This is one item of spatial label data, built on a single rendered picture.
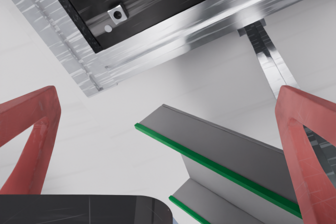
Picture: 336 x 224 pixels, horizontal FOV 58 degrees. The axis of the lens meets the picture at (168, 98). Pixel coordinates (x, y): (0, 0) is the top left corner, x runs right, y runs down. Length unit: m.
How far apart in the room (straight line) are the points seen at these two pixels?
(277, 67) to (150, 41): 0.14
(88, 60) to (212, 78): 0.20
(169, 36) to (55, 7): 0.13
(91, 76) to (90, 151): 0.24
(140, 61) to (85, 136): 0.26
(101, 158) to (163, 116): 0.30
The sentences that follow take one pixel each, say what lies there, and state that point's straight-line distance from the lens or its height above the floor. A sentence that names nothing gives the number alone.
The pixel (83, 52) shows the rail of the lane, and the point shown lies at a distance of 0.37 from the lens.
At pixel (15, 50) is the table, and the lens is 0.53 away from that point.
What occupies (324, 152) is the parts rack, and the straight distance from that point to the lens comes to 0.21.
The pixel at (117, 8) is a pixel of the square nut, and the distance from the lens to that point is 0.32.
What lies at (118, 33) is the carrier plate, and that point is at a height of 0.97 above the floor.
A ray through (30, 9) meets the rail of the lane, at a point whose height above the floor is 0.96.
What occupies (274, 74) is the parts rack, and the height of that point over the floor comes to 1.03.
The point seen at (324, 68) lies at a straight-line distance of 0.52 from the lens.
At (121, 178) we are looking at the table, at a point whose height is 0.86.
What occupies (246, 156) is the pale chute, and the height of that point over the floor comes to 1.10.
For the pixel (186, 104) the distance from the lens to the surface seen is 0.51.
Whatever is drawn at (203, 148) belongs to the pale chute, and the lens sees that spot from 0.28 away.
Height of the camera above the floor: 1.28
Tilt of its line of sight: 56 degrees down
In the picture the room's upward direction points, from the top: 175 degrees counter-clockwise
